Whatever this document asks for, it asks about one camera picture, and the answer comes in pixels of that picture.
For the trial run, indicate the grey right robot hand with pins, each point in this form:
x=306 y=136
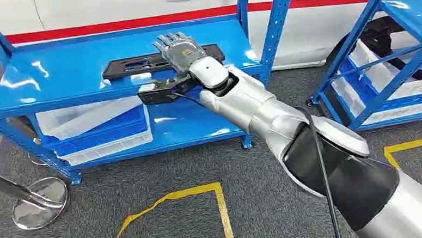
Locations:
x=180 y=53

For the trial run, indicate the long black plastic panel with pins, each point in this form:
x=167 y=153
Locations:
x=136 y=66

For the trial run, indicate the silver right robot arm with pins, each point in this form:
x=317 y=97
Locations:
x=268 y=111

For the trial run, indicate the blue plastic bin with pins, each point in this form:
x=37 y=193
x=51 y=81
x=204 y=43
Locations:
x=124 y=128

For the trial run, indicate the blue metal shelf rack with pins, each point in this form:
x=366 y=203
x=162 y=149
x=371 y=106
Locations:
x=85 y=67

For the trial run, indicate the yellow floor tape outline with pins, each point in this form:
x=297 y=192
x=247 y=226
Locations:
x=221 y=211
x=407 y=145

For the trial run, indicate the black parts in rack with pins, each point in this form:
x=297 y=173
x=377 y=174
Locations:
x=381 y=33

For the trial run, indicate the white storage bins stack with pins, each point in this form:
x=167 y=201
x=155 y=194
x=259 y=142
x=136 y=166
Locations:
x=385 y=76

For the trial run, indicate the blue metal rack with bins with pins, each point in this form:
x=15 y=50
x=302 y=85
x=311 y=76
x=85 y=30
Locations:
x=408 y=17

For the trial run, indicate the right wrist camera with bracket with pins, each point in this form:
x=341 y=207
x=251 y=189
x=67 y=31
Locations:
x=155 y=94

